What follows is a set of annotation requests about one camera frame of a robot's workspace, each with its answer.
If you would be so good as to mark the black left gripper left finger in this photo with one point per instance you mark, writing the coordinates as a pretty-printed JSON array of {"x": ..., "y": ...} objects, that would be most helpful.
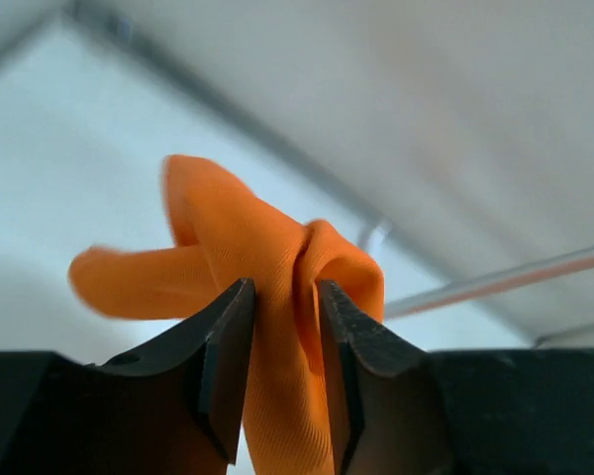
[{"x": 172, "y": 405}]

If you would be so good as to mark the white clothes rack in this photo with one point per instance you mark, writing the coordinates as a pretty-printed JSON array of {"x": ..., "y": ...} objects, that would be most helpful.
[{"x": 493, "y": 283}]

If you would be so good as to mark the orange trousers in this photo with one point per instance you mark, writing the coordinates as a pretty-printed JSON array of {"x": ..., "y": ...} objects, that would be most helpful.
[{"x": 223, "y": 232}]

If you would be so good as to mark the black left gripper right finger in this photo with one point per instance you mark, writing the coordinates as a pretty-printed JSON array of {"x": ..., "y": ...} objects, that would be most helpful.
[{"x": 385, "y": 408}]

